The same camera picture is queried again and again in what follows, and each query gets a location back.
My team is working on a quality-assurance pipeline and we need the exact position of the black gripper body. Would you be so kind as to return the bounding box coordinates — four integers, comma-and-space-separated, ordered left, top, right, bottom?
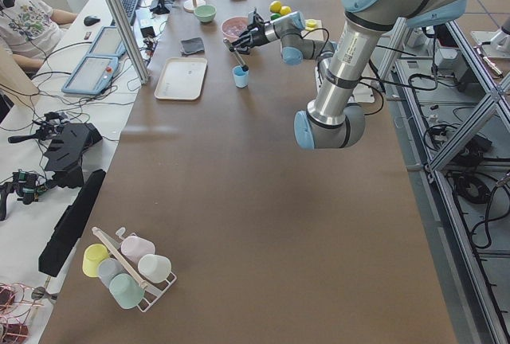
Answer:
239, 9, 268, 48

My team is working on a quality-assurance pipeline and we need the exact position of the steel muddler black tip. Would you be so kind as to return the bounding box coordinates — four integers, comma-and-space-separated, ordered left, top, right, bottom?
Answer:
222, 37, 249, 72

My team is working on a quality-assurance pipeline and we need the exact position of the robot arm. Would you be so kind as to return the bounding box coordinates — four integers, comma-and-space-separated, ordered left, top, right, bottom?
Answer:
230, 0, 467, 150

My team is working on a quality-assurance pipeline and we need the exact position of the clear ice cube pile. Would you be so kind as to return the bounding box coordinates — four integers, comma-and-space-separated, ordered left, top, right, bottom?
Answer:
223, 19, 250, 38

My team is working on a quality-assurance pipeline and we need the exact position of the light blue plastic cup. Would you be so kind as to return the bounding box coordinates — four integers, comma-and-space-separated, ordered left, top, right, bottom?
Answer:
232, 65, 249, 88

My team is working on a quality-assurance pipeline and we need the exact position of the pink plastic cup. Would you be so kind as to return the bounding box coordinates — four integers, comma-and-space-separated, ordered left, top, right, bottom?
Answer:
120, 235, 155, 264

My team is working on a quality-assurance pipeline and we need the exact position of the pale green plastic cup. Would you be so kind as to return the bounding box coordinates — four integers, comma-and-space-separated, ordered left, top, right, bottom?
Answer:
138, 254, 172, 283

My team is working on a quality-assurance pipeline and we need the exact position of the yellow plastic cup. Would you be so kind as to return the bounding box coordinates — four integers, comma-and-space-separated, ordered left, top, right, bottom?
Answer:
82, 243, 110, 278

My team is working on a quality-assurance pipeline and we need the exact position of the grey plastic cup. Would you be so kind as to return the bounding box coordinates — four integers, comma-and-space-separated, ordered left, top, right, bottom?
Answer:
97, 258, 124, 287

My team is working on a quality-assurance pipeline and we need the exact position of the mint green plastic cup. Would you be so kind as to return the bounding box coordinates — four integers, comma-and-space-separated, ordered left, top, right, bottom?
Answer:
108, 273, 144, 309

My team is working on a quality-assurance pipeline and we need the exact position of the pink bowl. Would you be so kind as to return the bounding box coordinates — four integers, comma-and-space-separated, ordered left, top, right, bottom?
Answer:
221, 16, 252, 42

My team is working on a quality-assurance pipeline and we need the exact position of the far yellow lemon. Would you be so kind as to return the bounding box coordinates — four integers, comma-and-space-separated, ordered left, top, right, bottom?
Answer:
269, 0, 282, 14

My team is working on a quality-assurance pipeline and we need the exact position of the yellow lemon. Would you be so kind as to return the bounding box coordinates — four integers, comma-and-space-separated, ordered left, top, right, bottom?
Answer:
269, 0, 282, 14
279, 6, 292, 17

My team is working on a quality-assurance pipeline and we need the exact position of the near yellow lemon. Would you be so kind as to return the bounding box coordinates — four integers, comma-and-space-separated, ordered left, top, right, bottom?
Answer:
279, 6, 292, 17

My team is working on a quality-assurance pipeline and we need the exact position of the green ceramic bowl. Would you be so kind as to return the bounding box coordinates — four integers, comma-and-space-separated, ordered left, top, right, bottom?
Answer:
194, 4, 217, 24

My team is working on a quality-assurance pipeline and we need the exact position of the grey folded cloth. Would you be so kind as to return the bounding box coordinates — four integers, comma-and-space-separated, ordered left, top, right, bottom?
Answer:
180, 37, 205, 56

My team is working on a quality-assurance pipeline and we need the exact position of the wooden cutting board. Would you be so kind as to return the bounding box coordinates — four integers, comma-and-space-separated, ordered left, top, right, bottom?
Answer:
301, 18, 325, 41

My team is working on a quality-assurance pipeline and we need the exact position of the lower lemon half slice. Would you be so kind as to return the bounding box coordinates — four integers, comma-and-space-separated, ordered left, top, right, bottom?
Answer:
306, 19, 317, 29

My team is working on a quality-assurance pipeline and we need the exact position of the cream rabbit serving tray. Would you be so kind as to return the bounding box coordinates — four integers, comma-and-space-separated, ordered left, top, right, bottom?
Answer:
154, 57, 207, 101

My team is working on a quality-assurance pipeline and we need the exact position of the black keyboard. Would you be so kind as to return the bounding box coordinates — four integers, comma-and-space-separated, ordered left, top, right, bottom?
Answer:
120, 0, 140, 25

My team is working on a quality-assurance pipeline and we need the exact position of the blue teach pendant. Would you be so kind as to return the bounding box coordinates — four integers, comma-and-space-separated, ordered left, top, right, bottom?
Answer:
88, 26, 126, 57
61, 55, 119, 96

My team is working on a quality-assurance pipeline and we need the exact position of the black computer mouse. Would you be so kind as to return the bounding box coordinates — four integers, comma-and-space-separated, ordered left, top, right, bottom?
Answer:
83, 15, 101, 26

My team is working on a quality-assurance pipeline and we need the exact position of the seated person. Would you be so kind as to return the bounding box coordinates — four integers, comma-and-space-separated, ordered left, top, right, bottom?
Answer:
1, 0, 77, 74

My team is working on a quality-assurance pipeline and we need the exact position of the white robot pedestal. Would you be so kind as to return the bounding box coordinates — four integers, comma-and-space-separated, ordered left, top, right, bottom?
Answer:
314, 68, 375, 104

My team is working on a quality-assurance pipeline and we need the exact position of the aluminium frame post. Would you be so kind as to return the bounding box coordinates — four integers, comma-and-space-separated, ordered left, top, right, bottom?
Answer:
105, 0, 149, 84

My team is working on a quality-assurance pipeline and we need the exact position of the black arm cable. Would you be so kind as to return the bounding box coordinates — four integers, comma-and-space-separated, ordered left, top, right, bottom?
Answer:
314, 27, 415, 116

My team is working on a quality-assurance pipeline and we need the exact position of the white wire cup rack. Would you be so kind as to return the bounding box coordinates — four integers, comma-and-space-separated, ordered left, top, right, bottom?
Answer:
92, 227, 177, 312

